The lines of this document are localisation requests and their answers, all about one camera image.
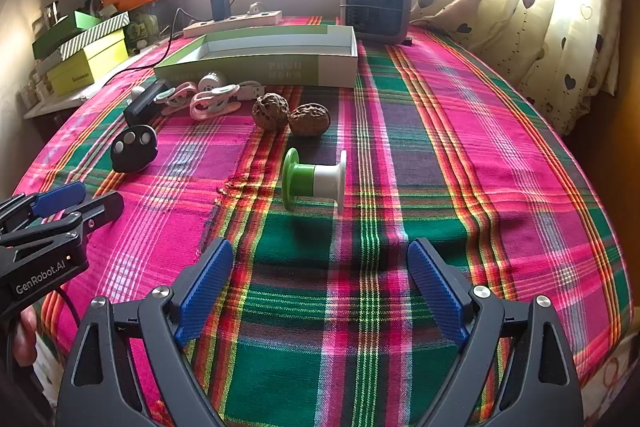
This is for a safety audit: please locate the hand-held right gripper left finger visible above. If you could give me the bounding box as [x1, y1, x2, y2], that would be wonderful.
[55, 237, 236, 427]

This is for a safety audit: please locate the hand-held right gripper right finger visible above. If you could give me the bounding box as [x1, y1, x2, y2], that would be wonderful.
[406, 238, 586, 427]

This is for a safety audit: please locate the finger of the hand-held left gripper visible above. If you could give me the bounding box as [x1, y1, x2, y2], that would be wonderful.
[0, 191, 125, 254]
[0, 182, 87, 230]

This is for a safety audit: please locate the black key fob remote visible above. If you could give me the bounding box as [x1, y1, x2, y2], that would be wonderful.
[110, 124, 160, 172]

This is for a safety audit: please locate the black rectangular device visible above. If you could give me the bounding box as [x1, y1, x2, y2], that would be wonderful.
[123, 79, 170, 126]

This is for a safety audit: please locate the pink plastic clip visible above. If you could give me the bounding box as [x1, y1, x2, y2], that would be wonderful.
[189, 84, 242, 122]
[155, 79, 198, 114]

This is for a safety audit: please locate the green and white spool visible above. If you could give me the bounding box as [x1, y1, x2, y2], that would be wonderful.
[280, 148, 349, 215]

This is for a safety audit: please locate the white round plastic device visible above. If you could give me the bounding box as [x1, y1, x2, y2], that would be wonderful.
[198, 74, 225, 95]

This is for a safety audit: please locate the brown walnut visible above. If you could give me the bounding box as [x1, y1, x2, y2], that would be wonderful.
[253, 93, 290, 130]
[288, 103, 332, 136]

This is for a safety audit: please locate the white usb cable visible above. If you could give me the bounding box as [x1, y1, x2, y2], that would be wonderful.
[225, 79, 266, 102]

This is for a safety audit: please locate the green and white cardboard box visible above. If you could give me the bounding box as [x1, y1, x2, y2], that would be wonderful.
[152, 25, 360, 88]

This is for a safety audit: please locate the person's left hand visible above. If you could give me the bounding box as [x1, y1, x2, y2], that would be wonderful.
[11, 306, 40, 369]

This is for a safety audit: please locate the pink green plaid tablecloth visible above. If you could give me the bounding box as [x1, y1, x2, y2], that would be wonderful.
[22, 14, 633, 427]

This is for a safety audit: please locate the white side shelf board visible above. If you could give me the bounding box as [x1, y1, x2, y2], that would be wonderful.
[22, 67, 131, 120]

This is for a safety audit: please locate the yellow green box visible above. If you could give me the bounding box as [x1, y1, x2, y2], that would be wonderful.
[47, 29, 130, 96]

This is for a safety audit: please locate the dark green box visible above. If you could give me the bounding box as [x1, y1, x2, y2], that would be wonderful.
[32, 10, 103, 58]

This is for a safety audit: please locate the green white striped box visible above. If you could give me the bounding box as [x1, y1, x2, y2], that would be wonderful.
[50, 12, 130, 64]

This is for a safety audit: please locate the beige power strip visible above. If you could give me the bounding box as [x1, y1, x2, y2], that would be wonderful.
[182, 10, 283, 38]

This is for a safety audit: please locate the grey small heater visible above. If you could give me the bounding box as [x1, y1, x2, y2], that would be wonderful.
[341, 0, 413, 44]

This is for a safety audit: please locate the cream curtain with hearts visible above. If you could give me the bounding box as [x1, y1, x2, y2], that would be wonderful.
[410, 0, 631, 138]

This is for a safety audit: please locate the black power cable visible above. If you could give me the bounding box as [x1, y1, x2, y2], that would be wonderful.
[75, 0, 238, 90]

